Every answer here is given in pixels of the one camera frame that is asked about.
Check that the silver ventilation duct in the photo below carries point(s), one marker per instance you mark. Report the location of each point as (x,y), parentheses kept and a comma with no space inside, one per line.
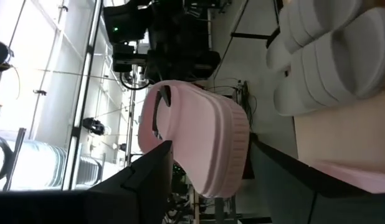
(49,161)

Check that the black metal wood-board shelf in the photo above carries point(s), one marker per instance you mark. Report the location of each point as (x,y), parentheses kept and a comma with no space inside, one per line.
(335,137)

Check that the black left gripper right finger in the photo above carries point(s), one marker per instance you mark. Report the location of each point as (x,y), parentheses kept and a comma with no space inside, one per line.
(304,202)

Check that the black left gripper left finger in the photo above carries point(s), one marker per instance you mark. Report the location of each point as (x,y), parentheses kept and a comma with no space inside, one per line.
(117,205)

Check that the round black ceiling fixture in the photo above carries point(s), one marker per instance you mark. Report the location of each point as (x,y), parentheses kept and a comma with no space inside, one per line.
(93,126)
(1,56)

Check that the black overhead light bar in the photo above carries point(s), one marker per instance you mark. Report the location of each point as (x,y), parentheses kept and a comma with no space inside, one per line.
(83,93)

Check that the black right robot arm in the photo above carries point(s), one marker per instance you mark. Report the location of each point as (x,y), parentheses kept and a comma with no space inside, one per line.
(180,21)

